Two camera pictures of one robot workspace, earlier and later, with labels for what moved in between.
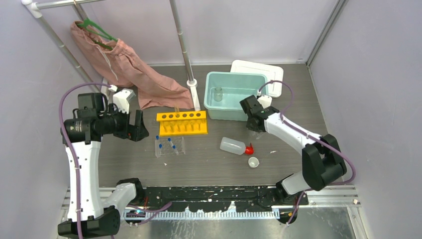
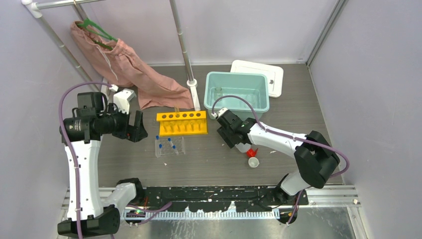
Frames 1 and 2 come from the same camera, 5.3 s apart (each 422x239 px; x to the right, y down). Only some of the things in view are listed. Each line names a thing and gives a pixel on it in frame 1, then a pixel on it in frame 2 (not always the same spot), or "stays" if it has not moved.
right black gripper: [249, 126] → [224, 134]
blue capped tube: [157, 146] stays
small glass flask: [218, 94] stays
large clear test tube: [177, 112] stays
